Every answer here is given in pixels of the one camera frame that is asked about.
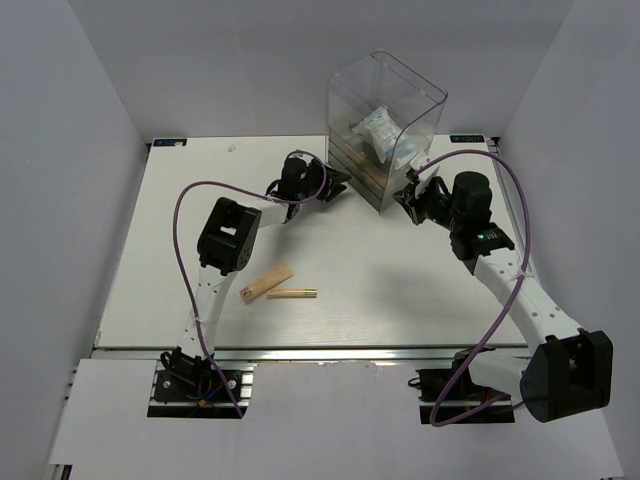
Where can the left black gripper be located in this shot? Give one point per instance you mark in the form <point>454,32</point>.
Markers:
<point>335,179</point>

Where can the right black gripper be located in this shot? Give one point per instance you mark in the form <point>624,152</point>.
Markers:
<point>411,200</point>

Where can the cotton pad pack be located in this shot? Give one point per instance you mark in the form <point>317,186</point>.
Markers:
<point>381,130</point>
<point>406,153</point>

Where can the clear acrylic organizer box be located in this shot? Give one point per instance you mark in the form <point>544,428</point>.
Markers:
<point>413,101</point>

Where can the beige foundation tube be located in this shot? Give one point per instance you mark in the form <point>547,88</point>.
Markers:
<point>267,281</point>

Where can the gold slim concealer stick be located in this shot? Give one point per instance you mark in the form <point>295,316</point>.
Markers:
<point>292,293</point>

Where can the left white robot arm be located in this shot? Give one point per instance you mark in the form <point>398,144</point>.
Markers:
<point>226,242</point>

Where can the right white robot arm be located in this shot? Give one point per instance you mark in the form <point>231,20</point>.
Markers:
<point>569,369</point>

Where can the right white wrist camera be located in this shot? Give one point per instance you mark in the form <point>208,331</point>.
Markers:
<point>418,174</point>

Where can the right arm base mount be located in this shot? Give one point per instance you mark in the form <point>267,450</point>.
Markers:
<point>464,397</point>

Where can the aluminium table front rail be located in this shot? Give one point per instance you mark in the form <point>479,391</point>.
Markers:
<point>310,354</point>

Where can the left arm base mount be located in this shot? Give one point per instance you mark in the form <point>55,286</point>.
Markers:
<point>190,387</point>

